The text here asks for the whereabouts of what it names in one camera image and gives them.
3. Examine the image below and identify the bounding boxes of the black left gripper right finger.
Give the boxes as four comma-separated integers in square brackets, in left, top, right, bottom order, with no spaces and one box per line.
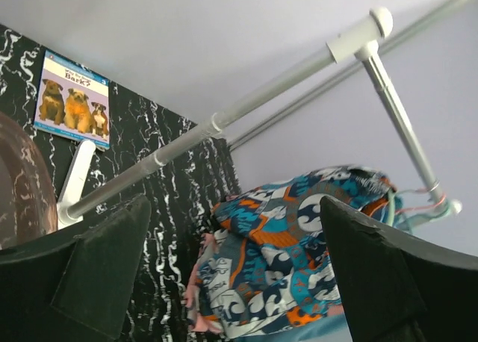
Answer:
[320,197,477,341]

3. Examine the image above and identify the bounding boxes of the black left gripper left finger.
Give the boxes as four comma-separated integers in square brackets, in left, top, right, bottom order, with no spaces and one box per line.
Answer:
[1,194,152,341]

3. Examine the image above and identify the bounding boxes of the blue orange patterned shorts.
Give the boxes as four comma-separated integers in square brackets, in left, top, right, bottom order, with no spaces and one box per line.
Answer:
[185,165,402,341]

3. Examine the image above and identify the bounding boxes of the mint green hanger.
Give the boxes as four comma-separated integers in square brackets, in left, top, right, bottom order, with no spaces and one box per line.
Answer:
[385,188,412,234]

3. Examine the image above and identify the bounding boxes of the pink translucent plastic basin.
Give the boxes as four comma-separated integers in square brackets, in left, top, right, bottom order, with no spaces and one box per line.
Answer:
[1,114,58,249]

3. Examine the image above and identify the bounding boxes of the dog picture book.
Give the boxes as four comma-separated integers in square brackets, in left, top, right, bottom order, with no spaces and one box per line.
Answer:
[34,50,111,151]

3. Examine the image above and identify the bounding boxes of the silver clothes rack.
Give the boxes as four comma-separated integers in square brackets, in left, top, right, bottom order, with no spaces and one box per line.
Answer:
[57,0,470,228]

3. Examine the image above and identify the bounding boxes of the pink wire hanger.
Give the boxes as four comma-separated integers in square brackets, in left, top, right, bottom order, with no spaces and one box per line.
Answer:
[393,186,447,214]

